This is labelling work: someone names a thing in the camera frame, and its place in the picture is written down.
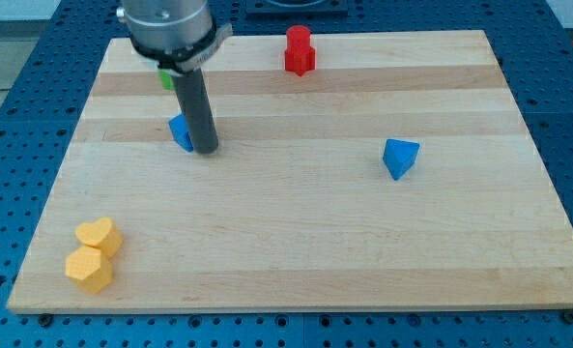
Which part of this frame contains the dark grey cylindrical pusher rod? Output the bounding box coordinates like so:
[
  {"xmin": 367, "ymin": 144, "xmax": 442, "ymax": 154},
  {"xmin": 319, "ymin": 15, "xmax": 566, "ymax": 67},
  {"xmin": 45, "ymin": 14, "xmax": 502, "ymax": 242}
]
[{"xmin": 173, "ymin": 69, "xmax": 218, "ymax": 155}]

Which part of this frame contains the blue cube block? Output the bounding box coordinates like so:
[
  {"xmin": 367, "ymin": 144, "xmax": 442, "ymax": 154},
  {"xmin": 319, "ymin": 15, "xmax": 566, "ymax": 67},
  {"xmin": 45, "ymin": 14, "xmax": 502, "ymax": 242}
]
[{"xmin": 168, "ymin": 114, "xmax": 193, "ymax": 153}]

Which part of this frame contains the blue triangle block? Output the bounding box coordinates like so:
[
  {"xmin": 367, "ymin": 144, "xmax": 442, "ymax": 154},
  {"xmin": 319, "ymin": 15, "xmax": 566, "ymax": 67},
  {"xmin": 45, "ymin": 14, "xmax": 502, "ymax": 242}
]
[{"xmin": 383, "ymin": 138, "xmax": 420, "ymax": 181}]

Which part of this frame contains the green block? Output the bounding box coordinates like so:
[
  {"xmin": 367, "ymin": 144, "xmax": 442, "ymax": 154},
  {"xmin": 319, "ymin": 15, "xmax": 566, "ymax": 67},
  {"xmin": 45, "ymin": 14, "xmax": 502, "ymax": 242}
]
[{"xmin": 158, "ymin": 70, "xmax": 175, "ymax": 91}]

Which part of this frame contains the red star block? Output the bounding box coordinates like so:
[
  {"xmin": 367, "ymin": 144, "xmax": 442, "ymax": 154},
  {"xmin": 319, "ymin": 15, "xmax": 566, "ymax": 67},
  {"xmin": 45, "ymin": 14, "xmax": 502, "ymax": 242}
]
[{"xmin": 284, "ymin": 46, "xmax": 316, "ymax": 76}]

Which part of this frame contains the red cylinder block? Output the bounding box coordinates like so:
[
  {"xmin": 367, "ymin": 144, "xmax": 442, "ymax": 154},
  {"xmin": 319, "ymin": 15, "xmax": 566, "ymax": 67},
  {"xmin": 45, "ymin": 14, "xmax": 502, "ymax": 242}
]
[{"xmin": 286, "ymin": 25, "xmax": 311, "ymax": 52}]

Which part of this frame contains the yellow heart block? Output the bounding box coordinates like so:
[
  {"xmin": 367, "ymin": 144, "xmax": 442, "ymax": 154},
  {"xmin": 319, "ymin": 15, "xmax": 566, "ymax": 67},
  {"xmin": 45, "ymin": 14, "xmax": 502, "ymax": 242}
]
[{"xmin": 75, "ymin": 217, "xmax": 124, "ymax": 258}]

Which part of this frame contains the yellow hexagon block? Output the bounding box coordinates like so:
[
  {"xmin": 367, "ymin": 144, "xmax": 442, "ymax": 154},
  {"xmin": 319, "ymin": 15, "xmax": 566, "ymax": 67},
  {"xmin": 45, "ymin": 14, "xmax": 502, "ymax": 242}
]
[{"xmin": 65, "ymin": 246, "xmax": 113, "ymax": 294}]

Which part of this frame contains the wooden board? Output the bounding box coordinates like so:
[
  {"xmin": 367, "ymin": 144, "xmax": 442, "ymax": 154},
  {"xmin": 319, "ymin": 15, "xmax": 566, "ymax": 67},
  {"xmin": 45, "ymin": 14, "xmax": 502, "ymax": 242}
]
[{"xmin": 8, "ymin": 30, "xmax": 573, "ymax": 314}]

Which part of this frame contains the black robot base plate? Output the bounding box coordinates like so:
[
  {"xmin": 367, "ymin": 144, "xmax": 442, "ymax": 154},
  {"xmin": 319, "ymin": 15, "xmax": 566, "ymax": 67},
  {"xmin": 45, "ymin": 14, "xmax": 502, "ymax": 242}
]
[{"xmin": 245, "ymin": 0, "xmax": 349, "ymax": 16}]

